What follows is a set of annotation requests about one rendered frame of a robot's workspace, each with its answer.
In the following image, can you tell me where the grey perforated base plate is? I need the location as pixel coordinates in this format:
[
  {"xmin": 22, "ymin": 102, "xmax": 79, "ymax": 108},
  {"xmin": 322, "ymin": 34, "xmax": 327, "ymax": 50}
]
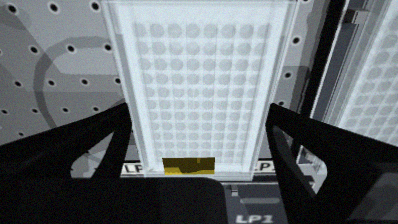
[{"xmin": 0, "ymin": 0, "xmax": 331, "ymax": 177}]

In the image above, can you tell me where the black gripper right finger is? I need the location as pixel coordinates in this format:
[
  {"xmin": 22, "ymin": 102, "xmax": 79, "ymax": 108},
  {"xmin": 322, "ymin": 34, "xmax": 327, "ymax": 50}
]
[{"xmin": 265, "ymin": 103, "xmax": 398, "ymax": 224}]

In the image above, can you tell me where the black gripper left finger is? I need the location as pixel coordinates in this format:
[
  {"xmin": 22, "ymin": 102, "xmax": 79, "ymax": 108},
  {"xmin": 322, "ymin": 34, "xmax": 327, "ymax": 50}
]
[{"xmin": 0, "ymin": 102, "xmax": 132, "ymax": 178}]

